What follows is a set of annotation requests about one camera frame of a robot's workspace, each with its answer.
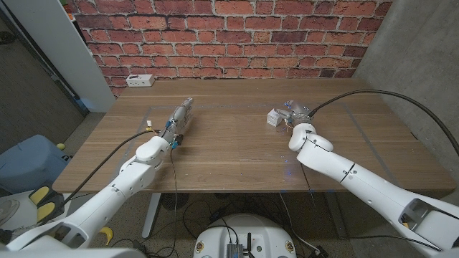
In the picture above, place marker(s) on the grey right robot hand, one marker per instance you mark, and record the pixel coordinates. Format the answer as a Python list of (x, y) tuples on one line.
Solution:
[(297, 112)]

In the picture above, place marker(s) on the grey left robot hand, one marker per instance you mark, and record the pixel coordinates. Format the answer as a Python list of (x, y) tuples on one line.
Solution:
[(179, 118)]

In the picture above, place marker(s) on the small white box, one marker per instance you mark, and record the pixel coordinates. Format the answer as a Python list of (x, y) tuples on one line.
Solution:
[(274, 118)]

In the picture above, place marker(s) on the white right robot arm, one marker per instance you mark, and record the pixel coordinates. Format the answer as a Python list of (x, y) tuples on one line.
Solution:
[(358, 179)]

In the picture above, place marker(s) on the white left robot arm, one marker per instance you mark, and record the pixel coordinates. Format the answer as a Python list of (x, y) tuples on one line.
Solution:
[(132, 175)]

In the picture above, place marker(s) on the small grey electronics box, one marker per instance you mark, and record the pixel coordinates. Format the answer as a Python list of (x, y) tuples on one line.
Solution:
[(235, 251)]

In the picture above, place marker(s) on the white power strip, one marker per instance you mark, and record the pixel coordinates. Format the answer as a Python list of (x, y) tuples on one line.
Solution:
[(140, 80)]

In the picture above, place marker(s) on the black round floor fan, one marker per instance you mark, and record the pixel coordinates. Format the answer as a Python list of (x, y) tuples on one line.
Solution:
[(174, 201)]

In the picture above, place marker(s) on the red brick printed backdrop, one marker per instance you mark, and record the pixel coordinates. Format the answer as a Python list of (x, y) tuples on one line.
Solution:
[(229, 36)]

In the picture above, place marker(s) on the white table leg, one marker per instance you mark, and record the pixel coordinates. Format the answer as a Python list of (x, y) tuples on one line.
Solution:
[(150, 215)]

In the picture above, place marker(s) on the grey table leg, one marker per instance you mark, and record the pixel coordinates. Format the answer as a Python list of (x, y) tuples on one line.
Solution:
[(337, 215)]

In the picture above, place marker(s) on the yellow-green ball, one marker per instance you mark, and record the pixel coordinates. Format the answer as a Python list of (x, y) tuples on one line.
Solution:
[(61, 146)]

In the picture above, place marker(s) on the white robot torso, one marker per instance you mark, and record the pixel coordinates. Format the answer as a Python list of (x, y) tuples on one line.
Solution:
[(258, 229)]

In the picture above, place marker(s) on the white partition panel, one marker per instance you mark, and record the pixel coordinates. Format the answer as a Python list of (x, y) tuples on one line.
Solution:
[(61, 46)]

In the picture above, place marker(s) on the black antenna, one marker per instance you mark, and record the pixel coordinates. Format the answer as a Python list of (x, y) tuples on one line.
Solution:
[(249, 243)]

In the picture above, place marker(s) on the black power adapter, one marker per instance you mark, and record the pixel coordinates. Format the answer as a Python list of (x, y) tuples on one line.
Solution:
[(321, 252)]

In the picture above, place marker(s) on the black object with yellow pads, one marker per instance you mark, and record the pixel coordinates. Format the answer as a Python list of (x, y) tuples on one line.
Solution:
[(43, 204)]

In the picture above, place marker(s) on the white floor platform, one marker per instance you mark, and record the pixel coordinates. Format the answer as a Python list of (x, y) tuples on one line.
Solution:
[(25, 215)]

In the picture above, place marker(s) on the black metal door frame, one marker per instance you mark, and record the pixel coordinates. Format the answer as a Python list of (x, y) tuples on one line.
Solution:
[(46, 65)]

